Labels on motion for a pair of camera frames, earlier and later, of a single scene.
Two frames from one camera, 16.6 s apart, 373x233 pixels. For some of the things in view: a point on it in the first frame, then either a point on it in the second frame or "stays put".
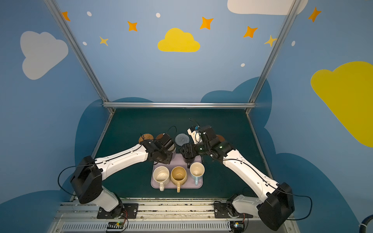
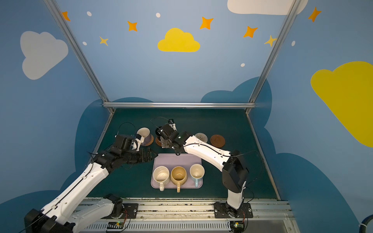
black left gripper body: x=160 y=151 to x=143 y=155
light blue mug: x=196 y=170 stays put
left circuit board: x=115 y=225 stays put
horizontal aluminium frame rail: x=178 y=105 stays put
